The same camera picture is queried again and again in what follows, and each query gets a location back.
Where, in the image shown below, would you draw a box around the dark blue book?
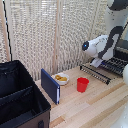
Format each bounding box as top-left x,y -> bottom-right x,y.
40,68 -> 61,106

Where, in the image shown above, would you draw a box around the red plastic cup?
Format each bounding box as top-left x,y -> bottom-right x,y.
76,77 -> 90,94

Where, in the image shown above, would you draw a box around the black fabric storage box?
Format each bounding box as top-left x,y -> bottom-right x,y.
0,59 -> 52,128

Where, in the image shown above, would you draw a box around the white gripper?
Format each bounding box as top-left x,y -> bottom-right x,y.
89,57 -> 104,69

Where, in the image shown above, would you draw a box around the white bowl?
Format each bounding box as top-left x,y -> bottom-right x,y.
53,72 -> 71,87

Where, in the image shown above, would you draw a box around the black flat wire tray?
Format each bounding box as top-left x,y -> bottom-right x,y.
79,64 -> 112,85

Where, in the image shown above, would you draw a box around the yellow food pieces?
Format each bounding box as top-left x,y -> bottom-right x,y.
55,74 -> 68,83

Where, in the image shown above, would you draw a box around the woven folding screen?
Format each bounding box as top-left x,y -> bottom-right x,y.
0,0 -> 128,82

